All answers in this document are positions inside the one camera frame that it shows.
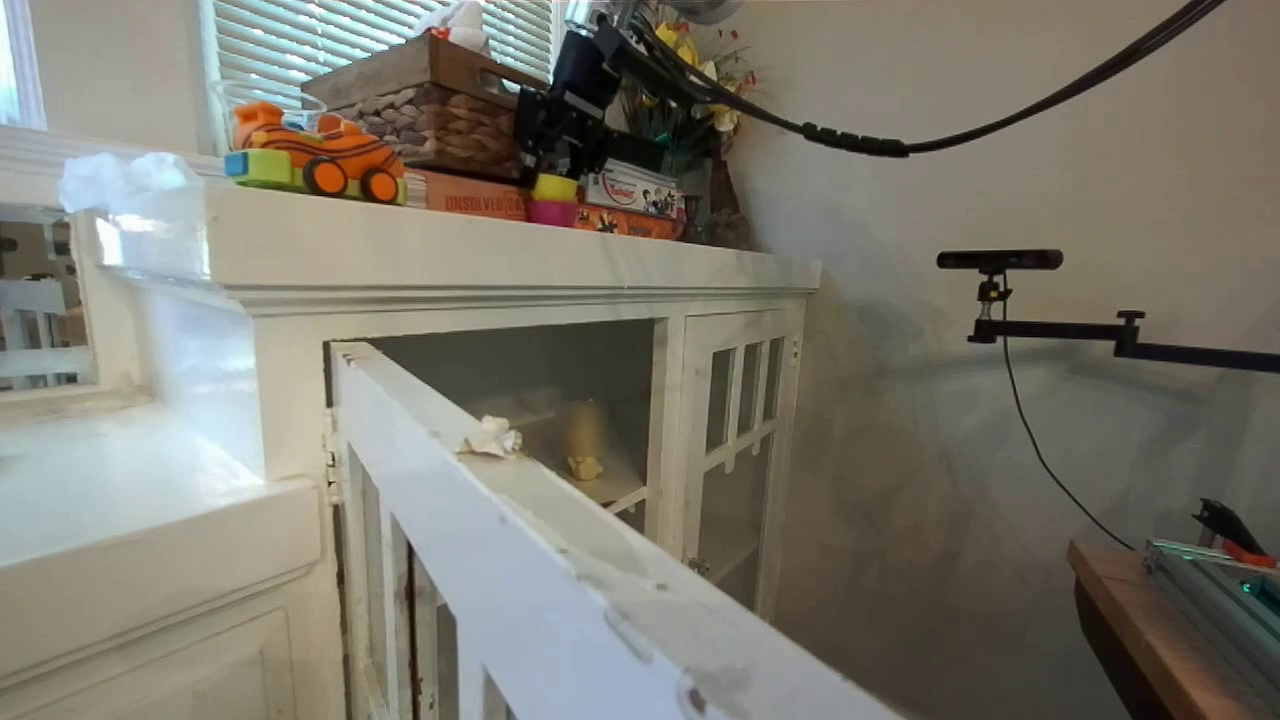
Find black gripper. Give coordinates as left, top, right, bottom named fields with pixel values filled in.
left=512, top=23, right=632, bottom=178

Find pink bowl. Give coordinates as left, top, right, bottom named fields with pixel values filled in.
left=524, top=195, right=588, bottom=233

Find white illustrated board game box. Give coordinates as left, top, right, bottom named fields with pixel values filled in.
left=575, top=157, right=693, bottom=223

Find black plant tray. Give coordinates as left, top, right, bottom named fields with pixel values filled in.
left=621, top=124, right=713, bottom=173

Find orange board game box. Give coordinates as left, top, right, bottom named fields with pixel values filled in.
left=573, top=201, right=693, bottom=243

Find brown cardboard box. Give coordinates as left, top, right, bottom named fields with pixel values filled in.
left=400, top=168, right=537, bottom=223

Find white tissue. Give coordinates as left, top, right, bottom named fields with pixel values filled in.
left=431, top=0, right=494, bottom=55

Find yellow flower plant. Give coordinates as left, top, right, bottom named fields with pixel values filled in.
left=624, top=7, right=761, bottom=252

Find white wooden cabinet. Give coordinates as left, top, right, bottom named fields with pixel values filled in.
left=77, top=178, right=824, bottom=720

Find orange toy truck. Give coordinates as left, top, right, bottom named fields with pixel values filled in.
left=218, top=101, right=409, bottom=209

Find white window blinds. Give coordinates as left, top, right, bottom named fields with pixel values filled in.
left=195, top=0, right=573, bottom=130

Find white door knob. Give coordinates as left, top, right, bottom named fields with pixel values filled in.
left=460, top=411, right=528, bottom=466

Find wooden giraffe figure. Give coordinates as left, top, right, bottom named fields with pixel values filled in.
left=563, top=395, right=613, bottom=487

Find white low cabinet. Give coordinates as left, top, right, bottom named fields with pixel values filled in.
left=0, top=395, right=344, bottom=720

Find wooden table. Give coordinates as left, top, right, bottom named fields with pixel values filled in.
left=1064, top=536, right=1280, bottom=720

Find black and red tool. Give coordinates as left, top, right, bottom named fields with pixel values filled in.
left=1188, top=496, right=1280, bottom=565

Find flat layered panel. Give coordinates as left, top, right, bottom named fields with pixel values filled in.
left=1148, top=536, right=1280, bottom=674

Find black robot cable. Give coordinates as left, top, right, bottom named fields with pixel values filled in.
left=637, top=0, right=1231, bottom=164

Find black stereo camera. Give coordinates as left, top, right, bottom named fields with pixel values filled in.
left=930, top=243, right=1067, bottom=278

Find black camera cable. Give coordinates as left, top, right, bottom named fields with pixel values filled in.
left=995, top=335, right=1153, bottom=559

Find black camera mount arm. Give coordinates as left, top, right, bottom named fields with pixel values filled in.
left=963, top=268, right=1280, bottom=376

